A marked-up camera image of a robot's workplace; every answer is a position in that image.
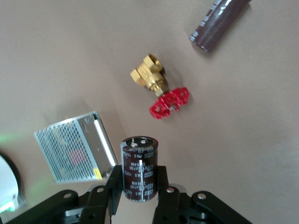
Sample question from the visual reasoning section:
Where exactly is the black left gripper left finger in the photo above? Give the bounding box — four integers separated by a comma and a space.
7, 164, 123, 224

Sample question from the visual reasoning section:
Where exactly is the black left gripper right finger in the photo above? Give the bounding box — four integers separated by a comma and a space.
153, 165, 253, 224

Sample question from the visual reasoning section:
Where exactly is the black connector block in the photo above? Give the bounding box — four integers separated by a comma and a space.
120, 136, 159, 201

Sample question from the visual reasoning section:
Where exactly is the long dark brown capacitor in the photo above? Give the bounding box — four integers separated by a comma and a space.
189, 0, 252, 52

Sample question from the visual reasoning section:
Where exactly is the metal mesh power supply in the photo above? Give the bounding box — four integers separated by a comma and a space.
34, 111, 119, 184

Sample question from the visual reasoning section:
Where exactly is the brown table cover sheet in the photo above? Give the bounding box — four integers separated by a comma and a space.
0, 0, 299, 224

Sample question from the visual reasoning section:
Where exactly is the red valve handle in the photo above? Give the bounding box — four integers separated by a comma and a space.
130, 54, 190, 119

